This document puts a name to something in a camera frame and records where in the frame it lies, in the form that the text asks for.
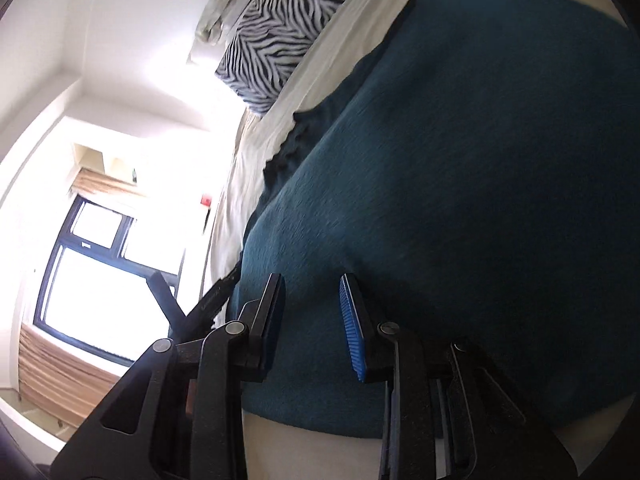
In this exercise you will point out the beige striped curtain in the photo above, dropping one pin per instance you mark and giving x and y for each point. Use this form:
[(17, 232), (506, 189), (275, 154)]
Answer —
[(107, 183), (65, 375)]

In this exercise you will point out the zebra print pillow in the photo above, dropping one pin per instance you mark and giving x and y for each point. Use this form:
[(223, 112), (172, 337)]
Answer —
[(280, 35)]

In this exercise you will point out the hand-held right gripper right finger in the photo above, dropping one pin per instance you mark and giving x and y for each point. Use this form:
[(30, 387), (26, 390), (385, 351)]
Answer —
[(352, 332)]

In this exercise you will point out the bed with beige sheet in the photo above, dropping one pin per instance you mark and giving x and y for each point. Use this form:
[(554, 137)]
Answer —
[(250, 195)]

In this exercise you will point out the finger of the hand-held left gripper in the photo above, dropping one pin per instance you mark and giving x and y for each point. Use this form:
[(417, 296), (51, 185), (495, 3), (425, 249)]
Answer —
[(212, 297), (167, 300)]

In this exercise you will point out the small red box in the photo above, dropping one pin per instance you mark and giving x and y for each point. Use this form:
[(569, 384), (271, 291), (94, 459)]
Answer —
[(206, 200)]

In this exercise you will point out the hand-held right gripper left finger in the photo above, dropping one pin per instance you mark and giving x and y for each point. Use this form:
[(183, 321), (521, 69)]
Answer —
[(272, 320)]

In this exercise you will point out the dark teal knit sweater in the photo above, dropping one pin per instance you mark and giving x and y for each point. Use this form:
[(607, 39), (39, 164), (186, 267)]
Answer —
[(450, 185)]

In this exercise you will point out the black framed window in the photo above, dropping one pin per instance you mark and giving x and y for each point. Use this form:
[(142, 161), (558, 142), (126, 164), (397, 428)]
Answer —
[(100, 280)]

